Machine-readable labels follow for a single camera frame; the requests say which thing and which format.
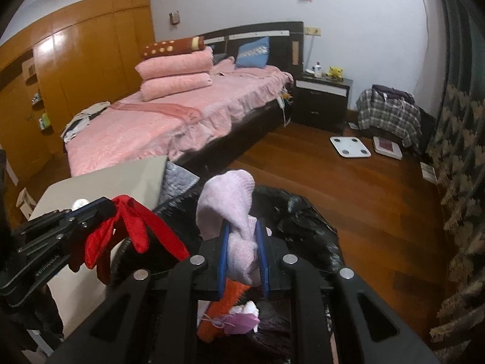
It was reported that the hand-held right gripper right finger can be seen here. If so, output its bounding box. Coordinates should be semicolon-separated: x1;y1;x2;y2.
256;220;440;364

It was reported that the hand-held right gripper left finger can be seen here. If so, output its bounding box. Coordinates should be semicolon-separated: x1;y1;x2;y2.
45;222;232;364

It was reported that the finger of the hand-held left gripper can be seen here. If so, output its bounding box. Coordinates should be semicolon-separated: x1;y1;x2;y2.
17;207;116;254
11;198;114;238

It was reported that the white ball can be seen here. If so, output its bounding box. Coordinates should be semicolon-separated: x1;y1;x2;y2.
229;301;260;317

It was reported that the orange and white knit garment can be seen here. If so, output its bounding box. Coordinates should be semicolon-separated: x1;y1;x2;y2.
197;278;251;344

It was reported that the red plastic bag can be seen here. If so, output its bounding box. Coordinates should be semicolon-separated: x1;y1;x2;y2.
69;194;190;285

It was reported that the trash bin with black bag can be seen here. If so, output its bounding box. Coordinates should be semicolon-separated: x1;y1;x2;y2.
110;186;345;364

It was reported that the pink knitted sock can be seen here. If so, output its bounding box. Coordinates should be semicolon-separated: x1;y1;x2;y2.
196;170;273;286

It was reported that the pink face mask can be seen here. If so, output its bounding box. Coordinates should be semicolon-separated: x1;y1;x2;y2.
223;313;260;335

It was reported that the small wooden stool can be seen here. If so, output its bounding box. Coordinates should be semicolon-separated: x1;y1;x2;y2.
16;187;38;221

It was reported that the grey quilted mattress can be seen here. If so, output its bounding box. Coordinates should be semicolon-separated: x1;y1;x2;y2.
157;159;201;205

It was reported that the pile of clothes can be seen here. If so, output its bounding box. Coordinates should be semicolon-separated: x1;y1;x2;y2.
61;101;111;145

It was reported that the bed with pink bedspread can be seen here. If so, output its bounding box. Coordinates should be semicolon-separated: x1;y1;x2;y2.
62;64;294;177

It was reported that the white bathroom scale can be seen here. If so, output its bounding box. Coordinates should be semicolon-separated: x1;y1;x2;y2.
329;135;372;158

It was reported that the wooden wardrobe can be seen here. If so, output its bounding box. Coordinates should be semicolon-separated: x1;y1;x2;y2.
0;0;156;194

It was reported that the dark nightstand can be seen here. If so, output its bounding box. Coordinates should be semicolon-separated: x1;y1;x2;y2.
292;75;354;131

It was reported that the white scale with brown centre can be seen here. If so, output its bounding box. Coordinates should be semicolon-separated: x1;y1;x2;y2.
372;135;403;160

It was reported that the pink folded blanket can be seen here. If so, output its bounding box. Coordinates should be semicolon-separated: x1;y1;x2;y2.
139;72;213;102
135;46;214;81

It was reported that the small white box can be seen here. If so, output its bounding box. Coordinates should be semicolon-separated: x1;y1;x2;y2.
420;162;437;183

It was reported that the plaid cloth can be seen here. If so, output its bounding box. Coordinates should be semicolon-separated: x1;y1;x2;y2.
356;88;422;148

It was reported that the blue cushion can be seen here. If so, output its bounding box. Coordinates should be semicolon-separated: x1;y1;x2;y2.
235;37;270;69

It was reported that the brown dotted bolster pillow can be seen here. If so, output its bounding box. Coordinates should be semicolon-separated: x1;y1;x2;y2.
140;36;206;60

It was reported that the dark garment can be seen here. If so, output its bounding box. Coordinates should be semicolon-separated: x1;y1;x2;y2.
371;84;415;104

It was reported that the dark patterned curtain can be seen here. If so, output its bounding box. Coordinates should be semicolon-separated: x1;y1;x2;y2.
428;0;485;364

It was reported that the white cable with controller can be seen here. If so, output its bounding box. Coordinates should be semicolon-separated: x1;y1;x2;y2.
278;91;294;127

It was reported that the dark wooden bed frame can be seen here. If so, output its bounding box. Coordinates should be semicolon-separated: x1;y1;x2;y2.
167;22;305;175

